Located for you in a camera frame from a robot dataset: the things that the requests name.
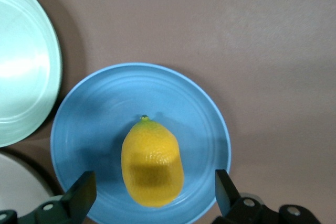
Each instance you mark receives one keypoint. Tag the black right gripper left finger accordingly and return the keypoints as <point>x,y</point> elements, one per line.
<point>78,197</point>

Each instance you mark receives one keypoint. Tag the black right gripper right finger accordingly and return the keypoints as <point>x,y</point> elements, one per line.
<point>228,197</point>

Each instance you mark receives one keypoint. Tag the yellow lemon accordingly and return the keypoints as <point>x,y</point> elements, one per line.
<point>152,142</point>

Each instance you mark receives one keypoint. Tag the beige plate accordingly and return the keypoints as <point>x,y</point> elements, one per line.
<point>15,182</point>

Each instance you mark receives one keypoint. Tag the blue plate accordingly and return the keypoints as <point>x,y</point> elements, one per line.
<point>105,116</point>

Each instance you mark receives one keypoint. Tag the mint green plate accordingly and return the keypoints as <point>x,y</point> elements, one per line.
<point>23,64</point>

